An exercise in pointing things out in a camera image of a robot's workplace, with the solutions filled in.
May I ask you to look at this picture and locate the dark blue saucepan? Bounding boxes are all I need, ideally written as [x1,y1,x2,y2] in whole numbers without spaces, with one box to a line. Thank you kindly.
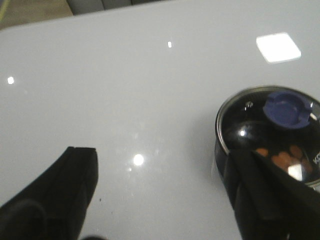
[214,139,239,186]

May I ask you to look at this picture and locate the orange ham slices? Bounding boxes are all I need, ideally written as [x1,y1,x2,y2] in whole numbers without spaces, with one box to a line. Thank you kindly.
[255,145,313,173]

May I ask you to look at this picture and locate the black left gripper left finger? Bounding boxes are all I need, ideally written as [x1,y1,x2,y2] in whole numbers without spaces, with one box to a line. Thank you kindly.
[0,146,99,240]

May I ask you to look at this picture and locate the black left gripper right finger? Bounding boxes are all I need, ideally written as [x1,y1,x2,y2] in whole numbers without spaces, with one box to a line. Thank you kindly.
[223,149,320,240]

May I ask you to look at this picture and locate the left grey upholstered chair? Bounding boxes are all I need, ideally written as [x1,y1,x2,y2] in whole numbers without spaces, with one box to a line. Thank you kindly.
[66,0,183,16]

